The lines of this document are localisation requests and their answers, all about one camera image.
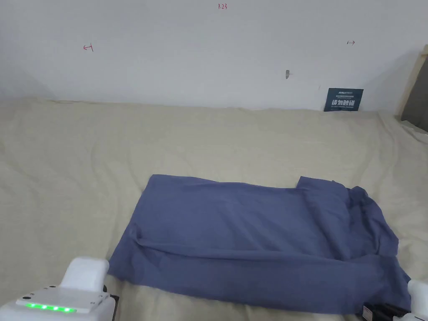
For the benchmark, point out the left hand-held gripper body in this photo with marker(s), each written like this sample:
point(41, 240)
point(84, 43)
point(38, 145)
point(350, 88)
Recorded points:
point(57, 301)

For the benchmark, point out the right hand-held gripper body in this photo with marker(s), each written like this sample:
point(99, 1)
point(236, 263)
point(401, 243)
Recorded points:
point(414, 301)

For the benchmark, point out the dark blue shirt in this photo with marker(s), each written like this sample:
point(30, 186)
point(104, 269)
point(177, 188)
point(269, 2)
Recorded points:
point(254, 240)

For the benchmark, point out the bed with beige sheet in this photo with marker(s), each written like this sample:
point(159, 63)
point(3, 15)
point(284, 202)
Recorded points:
point(83, 167)

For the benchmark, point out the wooden framed headboard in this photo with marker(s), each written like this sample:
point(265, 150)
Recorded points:
point(414, 90)

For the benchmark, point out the dark blue card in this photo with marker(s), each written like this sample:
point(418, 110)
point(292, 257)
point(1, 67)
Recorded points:
point(343, 99)

